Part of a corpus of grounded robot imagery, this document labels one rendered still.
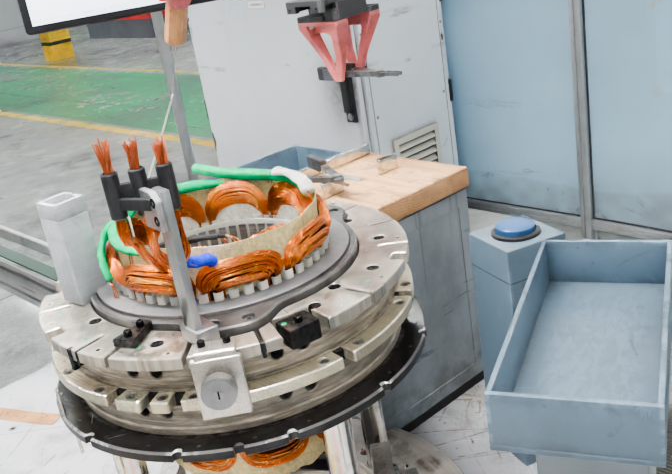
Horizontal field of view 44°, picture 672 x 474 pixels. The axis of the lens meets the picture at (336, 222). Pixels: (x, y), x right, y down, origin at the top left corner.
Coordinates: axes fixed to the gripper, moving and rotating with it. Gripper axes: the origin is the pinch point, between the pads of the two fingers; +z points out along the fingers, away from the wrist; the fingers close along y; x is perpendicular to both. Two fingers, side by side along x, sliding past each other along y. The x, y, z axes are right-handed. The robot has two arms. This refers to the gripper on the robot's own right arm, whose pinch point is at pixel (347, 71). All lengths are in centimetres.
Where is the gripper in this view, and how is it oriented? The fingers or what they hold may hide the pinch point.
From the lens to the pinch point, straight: 100.1
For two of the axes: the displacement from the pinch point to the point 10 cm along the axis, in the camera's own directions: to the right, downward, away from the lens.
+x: 6.7, 1.5, -7.3
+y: -7.3, 3.5, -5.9
